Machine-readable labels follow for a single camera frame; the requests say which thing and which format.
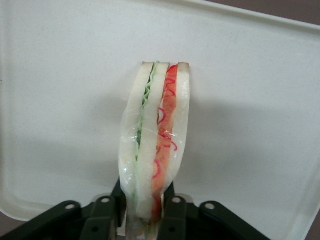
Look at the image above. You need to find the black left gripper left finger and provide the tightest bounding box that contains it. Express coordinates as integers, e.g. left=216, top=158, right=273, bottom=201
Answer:
left=0, top=174, right=126, bottom=240

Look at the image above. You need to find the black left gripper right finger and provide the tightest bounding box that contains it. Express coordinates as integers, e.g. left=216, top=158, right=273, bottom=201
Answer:
left=157, top=183, right=271, bottom=240

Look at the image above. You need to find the triangle sandwich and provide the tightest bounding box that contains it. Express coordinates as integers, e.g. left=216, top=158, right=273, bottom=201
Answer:
left=118, top=61, right=191, bottom=240

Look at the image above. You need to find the white plastic tray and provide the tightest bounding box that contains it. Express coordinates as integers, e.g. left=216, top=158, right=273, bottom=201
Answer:
left=0, top=0, right=320, bottom=240

